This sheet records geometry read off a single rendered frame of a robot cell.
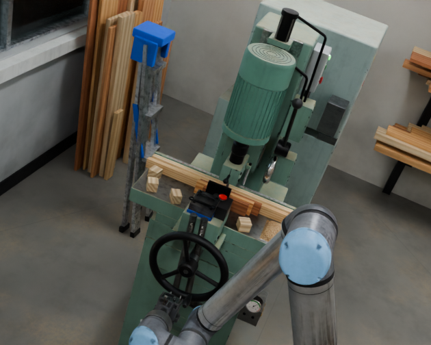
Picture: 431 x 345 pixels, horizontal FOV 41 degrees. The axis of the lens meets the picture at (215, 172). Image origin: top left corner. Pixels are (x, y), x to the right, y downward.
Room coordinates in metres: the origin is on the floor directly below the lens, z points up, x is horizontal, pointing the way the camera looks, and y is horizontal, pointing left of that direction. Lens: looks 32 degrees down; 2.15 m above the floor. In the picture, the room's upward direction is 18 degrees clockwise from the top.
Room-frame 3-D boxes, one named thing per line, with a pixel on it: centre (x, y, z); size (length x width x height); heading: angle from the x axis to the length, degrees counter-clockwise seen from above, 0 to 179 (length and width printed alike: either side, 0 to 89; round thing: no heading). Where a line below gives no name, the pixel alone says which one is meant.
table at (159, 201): (1.71, -0.03, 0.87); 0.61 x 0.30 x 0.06; 82
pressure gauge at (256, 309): (1.57, -0.29, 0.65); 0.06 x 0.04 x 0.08; 82
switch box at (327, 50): (2.11, -0.24, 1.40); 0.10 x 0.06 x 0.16; 172
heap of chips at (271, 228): (1.70, -0.27, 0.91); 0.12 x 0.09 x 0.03; 172
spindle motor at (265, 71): (1.82, -0.06, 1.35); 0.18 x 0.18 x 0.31
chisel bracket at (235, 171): (1.84, -0.06, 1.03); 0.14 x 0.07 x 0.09; 172
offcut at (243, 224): (1.67, -0.15, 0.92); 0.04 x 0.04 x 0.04; 19
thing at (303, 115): (2.01, -0.24, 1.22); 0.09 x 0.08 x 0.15; 172
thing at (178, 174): (1.81, -0.07, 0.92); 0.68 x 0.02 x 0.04; 82
